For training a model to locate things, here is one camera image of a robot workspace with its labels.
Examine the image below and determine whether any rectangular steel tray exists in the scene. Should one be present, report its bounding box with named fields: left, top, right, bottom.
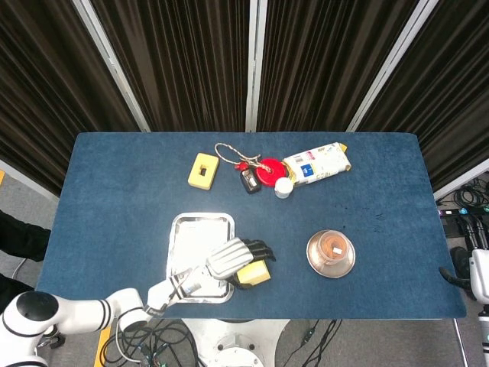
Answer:
left=166, top=213, right=235, bottom=304

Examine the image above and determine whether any silver metal bowl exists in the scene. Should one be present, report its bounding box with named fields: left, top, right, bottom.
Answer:
left=306, top=229, right=356, bottom=279

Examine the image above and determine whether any yellow sponge block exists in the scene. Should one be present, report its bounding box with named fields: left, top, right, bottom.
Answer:
left=236, top=259, right=272, bottom=287

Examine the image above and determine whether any black floor cable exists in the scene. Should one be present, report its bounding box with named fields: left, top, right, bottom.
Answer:
left=282, top=319, right=343, bottom=367

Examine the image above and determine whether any tangled floor cable bundle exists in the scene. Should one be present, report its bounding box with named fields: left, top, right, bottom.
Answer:
left=101, top=319, right=202, bottom=367

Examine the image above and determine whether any plastic cup with orange contents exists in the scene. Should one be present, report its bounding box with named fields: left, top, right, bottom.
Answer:
left=319, top=230, right=349, bottom=267

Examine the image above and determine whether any white printed food bag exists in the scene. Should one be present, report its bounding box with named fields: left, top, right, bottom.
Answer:
left=282, top=141, right=352, bottom=188

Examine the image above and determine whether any red round flat disc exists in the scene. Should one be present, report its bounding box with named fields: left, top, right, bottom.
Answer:
left=235, top=157, right=287, bottom=188

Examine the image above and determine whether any small black device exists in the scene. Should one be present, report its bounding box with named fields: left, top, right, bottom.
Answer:
left=239, top=169, right=263, bottom=195

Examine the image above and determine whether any yellow sponge with hole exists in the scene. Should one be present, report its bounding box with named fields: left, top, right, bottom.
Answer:
left=187, top=152, right=220, bottom=190

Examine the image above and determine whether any braided rope loop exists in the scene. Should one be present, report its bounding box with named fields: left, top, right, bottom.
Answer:
left=214, top=142, right=268, bottom=171

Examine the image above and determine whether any white partition post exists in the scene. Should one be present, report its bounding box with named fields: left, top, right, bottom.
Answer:
left=72, top=0, right=152, bottom=133
left=345, top=0, right=446, bottom=133
left=244, top=0, right=268, bottom=133

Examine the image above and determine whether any black power strip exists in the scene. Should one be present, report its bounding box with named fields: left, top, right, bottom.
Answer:
left=438, top=206, right=489, bottom=218

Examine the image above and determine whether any person in black clothes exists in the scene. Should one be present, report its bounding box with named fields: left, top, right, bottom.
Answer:
left=0, top=209, right=53, bottom=303

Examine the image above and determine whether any dark pleated curtain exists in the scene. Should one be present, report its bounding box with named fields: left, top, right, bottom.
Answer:
left=256, top=0, right=423, bottom=133
left=358, top=0, right=489, bottom=194
left=91, top=0, right=253, bottom=133
left=0, top=0, right=141, bottom=198

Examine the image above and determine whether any black rounded floor object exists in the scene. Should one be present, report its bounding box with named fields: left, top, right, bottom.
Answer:
left=450, top=247, right=471, bottom=276

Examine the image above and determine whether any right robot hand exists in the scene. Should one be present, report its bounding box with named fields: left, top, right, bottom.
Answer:
left=439, top=248, right=489, bottom=301

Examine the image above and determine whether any small white jar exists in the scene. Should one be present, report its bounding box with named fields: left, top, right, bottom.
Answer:
left=274, top=177, right=294, bottom=200

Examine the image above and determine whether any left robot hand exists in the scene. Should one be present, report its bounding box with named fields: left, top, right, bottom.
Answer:
left=206, top=236, right=277, bottom=290

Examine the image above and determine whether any blue table cloth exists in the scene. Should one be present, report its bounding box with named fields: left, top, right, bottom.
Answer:
left=36, top=132, right=468, bottom=320

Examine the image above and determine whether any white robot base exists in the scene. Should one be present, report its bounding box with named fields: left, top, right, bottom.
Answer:
left=181, top=319, right=291, bottom=367

